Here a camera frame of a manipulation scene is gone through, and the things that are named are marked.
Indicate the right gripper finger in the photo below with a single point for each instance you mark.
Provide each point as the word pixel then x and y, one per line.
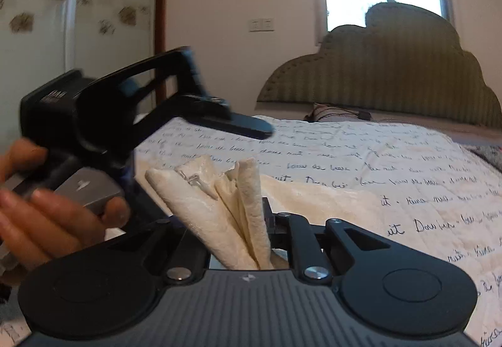
pixel 294 234

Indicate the cream textured pants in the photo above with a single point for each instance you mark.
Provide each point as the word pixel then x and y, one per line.
pixel 225 211

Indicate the person's left hand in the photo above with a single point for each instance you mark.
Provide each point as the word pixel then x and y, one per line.
pixel 48 226

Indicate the striped pillow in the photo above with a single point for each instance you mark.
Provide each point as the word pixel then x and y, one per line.
pixel 322 112

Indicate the black small device on bed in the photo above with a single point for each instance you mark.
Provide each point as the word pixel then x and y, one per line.
pixel 363 115

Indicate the white script-print bedspread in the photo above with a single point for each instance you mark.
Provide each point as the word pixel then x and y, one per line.
pixel 417 186

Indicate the olive green upholstered headboard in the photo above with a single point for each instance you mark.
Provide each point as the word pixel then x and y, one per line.
pixel 404 60

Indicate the brown wooden door frame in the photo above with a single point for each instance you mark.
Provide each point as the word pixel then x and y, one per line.
pixel 161 17

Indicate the white wall socket plate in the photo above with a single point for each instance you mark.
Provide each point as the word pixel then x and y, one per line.
pixel 261 25

